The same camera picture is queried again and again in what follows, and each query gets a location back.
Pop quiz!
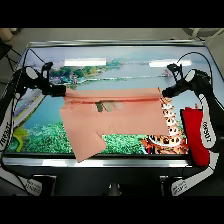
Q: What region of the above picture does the red garment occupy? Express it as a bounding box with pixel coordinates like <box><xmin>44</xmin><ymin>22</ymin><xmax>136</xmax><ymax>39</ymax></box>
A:
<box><xmin>180</xmin><ymin>106</ymin><xmax>211</xmax><ymax>167</ymax></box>

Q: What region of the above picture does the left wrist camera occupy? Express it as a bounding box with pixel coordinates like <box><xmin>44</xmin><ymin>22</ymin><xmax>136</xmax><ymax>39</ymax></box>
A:
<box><xmin>39</xmin><ymin>61</ymin><xmax>54</xmax><ymax>84</ymax></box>

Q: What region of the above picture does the salmon pink T-shirt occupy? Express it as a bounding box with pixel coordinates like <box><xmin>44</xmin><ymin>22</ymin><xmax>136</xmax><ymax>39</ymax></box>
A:
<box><xmin>59</xmin><ymin>87</ymin><xmax>170</xmax><ymax>164</ymax></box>

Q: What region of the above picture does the silver frame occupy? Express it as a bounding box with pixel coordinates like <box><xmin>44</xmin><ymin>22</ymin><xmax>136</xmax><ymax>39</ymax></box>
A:
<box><xmin>0</xmin><ymin>39</ymin><xmax>224</xmax><ymax>197</ymax></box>

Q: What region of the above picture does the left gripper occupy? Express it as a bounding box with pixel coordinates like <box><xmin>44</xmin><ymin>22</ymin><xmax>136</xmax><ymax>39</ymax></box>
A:
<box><xmin>42</xmin><ymin>83</ymin><xmax>68</xmax><ymax>98</ymax></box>

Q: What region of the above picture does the black cable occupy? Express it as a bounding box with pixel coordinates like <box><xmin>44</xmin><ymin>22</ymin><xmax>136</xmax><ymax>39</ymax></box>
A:
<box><xmin>176</xmin><ymin>51</ymin><xmax>214</xmax><ymax>88</ymax></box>

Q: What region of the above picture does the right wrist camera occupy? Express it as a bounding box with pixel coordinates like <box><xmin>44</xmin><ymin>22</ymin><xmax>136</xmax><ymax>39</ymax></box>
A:
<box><xmin>166</xmin><ymin>63</ymin><xmax>184</xmax><ymax>85</ymax></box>

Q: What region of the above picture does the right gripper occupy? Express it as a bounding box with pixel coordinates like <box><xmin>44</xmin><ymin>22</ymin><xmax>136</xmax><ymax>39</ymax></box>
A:
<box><xmin>161</xmin><ymin>83</ymin><xmax>185</xmax><ymax>99</ymax></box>

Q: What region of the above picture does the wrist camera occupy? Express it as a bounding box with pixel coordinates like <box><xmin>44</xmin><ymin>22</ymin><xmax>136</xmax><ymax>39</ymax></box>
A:
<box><xmin>39</xmin><ymin>61</ymin><xmax>54</xmax><ymax>84</ymax></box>
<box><xmin>166</xmin><ymin>63</ymin><xmax>184</xmax><ymax>85</ymax></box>

